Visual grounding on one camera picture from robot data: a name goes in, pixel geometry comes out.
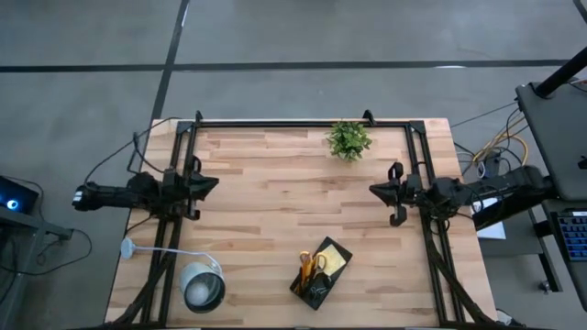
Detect white paper sheet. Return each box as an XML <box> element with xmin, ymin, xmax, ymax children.
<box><xmin>471</xmin><ymin>196</ymin><xmax>508</xmax><ymax>241</ymax></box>

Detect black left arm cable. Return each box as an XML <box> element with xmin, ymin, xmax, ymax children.
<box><xmin>82</xmin><ymin>116</ymin><xmax>184</xmax><ymax>184</ymax></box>

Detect black power adapter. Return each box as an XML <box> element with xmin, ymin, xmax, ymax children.
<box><xmin>483</xmin><ymin>154</ymin><xmax>502</xmax><ymax>178</ymax></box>

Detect grey side desk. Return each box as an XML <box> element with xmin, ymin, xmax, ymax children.
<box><xmin>474</xmin><ymin>173</ymin><xmax>587</xmax><ymax>317</ymax></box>

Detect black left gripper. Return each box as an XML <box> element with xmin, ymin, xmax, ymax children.
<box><xmin>163</xmin><ymin>156</ymin><xmax>220</xmax><ymax>221</ymax></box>

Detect black aluminium table frame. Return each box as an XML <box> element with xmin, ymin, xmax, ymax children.
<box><xmin>107</xmin><ymin>109</ymin><xmax>499</xmax><ymax>330</ymax></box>

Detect yellow sticky note pad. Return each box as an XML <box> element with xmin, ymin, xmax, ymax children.
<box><xmin>320</xmin><ymin>244</ymin><xmax>348</xmax><ymax>276</ymax></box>

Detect grey metal side table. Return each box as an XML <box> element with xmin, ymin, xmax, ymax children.
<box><xmin>0</xmin><ymin>205</ymin><xmax>74</xmax><ymax>330</ymax></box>

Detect backlit computer keyboard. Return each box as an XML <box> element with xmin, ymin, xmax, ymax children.
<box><xmin>549</xmin><ymin>209</ymin><xmax>587</xmax><ymax>263</ymax></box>

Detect black mesh desk organizer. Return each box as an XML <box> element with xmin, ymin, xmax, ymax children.
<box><xmin>288</xmin><ymin>236</ymin><xmax>354</xmax><ymax>312</ymax></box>

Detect yellow extension cord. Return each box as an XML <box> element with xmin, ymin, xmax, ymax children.
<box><xmin>471</xmin><ymin>132</ymin><xmax>531</xmax><ymax>178</ymax></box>

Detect black metal pole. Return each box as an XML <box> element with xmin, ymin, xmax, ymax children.
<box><xmin>534</xmin><ymin>45</ymin><xmax>587</xmax><ymax>100</ymax></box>

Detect white desk lamp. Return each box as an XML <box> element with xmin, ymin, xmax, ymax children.
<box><xmin>119</xmin><ymin>236</ymin><xmax>227</xmax><ymax>314</ymax></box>

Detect black computer with blue light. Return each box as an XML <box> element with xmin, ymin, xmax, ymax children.
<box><xmin>0</xmin><ymin>175</ymin><xmax>40</xmax><ymax>215</ymax></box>

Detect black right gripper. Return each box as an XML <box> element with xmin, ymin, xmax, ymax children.
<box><xmin>369</xmin><ymin>161</ymin><xmax>422</xmax><ymax>228</ymax></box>

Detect grey laptop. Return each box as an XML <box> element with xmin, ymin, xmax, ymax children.
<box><xmin>515</xmin><ymin>81</ymin><xmax>587</xmax><ymax>203</ymax></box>

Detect yellow handled scissors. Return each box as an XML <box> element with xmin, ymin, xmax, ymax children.
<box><xmin>299</xmin><ymin>250</ymin><xmax>327</xmax><ymax>281</ymax></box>

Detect small green potted plant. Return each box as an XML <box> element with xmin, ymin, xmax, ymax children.
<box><xmin>325</xmin><ymin>120</ymin><xmax>373</xmax><ymax>162</ymax></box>

